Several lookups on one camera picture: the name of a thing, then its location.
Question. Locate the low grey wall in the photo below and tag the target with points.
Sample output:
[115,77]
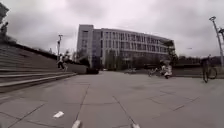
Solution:
[77,68]

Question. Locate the long low wall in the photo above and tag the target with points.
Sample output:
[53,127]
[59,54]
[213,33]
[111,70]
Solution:
[191,72]

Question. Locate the grey lamp post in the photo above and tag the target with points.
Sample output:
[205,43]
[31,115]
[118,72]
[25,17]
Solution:
[59,45]
[218,40]

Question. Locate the dark building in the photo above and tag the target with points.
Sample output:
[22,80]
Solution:
[2,13]

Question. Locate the distant dark trees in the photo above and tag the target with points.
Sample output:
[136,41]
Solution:
[190,61]

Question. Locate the robot's own part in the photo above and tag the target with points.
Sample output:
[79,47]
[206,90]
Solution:
[76,124]
[135,126]

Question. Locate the grey paved plaza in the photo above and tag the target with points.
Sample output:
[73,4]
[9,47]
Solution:
[110,90]

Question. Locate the large grey building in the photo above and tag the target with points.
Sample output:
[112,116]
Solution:
[126,43]

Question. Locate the dark bush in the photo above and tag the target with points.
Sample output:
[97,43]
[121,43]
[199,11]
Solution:
[92,71]

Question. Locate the person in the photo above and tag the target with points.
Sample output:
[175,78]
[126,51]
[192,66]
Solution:
[61,62]
[205,65]

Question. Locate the parked bicycles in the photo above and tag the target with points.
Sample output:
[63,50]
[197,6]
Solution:
[153,71]

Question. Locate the row of trees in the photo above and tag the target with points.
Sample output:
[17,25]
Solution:
[111,61]

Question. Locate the white scrap on ground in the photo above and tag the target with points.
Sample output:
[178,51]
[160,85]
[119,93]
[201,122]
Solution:
[58,114]

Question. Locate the dark bicycle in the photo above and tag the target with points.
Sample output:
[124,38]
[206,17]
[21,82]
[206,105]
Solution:
[213,73]

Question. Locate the grey stone stairway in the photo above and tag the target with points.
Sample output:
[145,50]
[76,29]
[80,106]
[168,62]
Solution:
[20,66]

